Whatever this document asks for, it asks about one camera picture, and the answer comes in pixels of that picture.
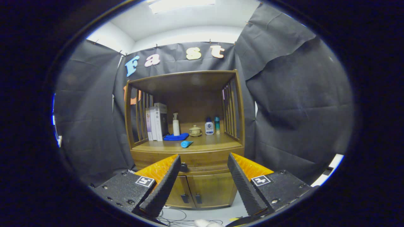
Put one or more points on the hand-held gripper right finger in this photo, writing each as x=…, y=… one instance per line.
x=244, y=186

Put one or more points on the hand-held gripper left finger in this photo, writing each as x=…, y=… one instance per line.
x=165, y=186

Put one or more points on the blue cosmetic tube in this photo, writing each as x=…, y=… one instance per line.
x=186, y=144

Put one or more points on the wooden drawer with black knob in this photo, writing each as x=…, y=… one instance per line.
x=205, y=161

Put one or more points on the wooden cabinet door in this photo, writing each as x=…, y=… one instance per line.
x=178, y=194
x=214, y=189

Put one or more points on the wooden countertop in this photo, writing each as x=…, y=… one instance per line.
x=217, y=143

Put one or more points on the wooden cabinet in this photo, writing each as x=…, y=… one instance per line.
x=195, y=107

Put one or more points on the blue folded cloth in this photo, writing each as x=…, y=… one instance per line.
x=175, y=137

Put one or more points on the white pump bottle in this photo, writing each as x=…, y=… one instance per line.
x=176, y=127

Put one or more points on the thin pink white book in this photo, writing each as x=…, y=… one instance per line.
x=148, y=126

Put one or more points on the lidded ceramic tea cup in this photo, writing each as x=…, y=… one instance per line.
x=195, y=130

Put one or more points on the large book with portrait cover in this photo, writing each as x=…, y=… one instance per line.
x=160, y=123

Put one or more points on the teal slim bottle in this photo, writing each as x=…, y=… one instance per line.
x=217, y=126

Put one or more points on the white bottle with blue cap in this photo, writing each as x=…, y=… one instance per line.
x=209, y=128

